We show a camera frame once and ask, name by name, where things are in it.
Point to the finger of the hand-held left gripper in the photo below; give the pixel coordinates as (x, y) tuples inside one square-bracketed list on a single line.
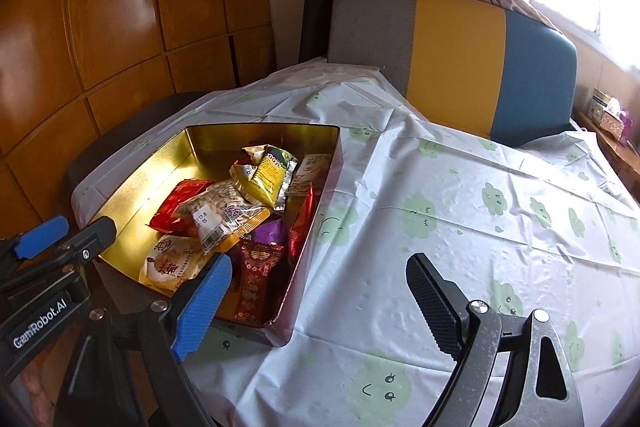
[(40, 239), (95, 237)]

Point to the clear labelled snack packet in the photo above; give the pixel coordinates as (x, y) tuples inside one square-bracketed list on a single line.
[(225, 212)]

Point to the patterned tissue box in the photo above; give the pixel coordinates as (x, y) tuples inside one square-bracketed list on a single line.
[(607, 119)]

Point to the purple snack packet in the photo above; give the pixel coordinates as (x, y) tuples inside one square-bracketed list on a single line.
[(270, 234)]

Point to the green white box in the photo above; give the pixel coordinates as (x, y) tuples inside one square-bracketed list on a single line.
[(602, 98)]

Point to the white snack packet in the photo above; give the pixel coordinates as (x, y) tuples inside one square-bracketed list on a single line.
[(310, 169)]

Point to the large red snack packet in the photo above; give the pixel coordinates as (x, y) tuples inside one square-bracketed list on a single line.
[(172, 204)]

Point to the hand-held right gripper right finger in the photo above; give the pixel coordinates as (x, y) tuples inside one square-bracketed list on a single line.
[(435, 302)]

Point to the yellow snack packet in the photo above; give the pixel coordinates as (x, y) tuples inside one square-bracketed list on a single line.
[(270, 174)]

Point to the person's left hand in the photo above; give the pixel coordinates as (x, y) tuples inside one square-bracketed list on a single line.
[(37, 384)]

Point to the small red gold-print bar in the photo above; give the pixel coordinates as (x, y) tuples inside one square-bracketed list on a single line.
[(255, 282)]

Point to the black rolled mat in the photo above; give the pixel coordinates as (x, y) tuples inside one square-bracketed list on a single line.
[(317, 17)]

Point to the white cloud-print tablecloth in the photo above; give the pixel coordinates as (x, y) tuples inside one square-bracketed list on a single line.
[(450, 217)]

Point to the grey yellow blue chair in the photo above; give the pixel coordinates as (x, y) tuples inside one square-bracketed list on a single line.
[(450, 57)]

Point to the gold-lined maroon tin box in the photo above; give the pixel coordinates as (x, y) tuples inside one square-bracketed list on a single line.
[(150, 172)]

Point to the clear pastry packet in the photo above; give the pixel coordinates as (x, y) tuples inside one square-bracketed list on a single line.
[(170, 267)]

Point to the red white-edged snack packet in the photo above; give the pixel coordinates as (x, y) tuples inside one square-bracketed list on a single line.
[(300, 227)]

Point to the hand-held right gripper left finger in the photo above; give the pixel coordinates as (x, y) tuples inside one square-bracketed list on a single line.
[(200, 302)]

